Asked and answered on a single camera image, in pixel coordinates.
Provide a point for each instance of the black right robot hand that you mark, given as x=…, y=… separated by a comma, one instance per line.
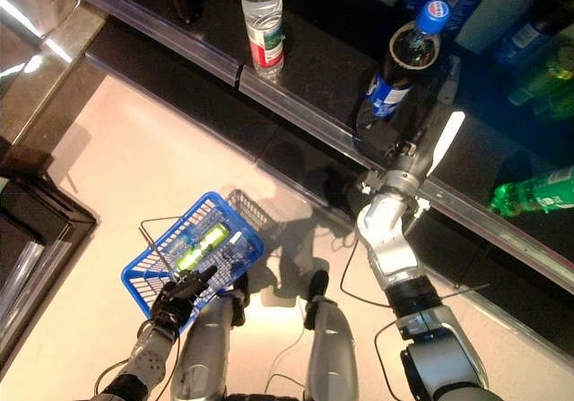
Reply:
x=441, y=150

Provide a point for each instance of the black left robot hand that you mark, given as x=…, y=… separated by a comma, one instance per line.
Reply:
x=179, y=302

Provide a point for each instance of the blue plastic shopping basket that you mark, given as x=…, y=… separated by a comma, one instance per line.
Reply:
x=208, y=300

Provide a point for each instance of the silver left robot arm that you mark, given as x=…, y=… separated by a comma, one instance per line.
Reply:
x=143, y=360

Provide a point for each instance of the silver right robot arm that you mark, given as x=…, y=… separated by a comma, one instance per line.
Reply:
x=390, y=248

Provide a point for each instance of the green bottle in basket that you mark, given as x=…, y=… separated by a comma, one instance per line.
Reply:
x=204, y=246

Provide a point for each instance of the green drink can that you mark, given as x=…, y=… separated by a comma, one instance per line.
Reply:
x=560, y=107
x=538, y=82

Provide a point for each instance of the silver left robot leg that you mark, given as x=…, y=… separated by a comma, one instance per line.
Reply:
x=211, y=351

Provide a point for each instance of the green Sprite bottle yellow cap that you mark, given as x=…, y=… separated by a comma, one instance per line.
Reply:
x=533, y=192

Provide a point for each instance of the black shelf base deck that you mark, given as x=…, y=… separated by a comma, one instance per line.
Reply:
x=179, y=96
x=493, y=275

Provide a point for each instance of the black shelf board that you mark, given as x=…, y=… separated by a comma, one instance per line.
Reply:
x=215, y=24
x=314, y=73

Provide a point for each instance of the black low display stand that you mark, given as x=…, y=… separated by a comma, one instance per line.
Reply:
x=40, y=248

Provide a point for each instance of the clear water bottle red cap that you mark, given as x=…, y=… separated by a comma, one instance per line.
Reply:
x=264, y=24

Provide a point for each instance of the dark glossy floor plinth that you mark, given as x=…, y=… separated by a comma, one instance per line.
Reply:
x=45, y=60

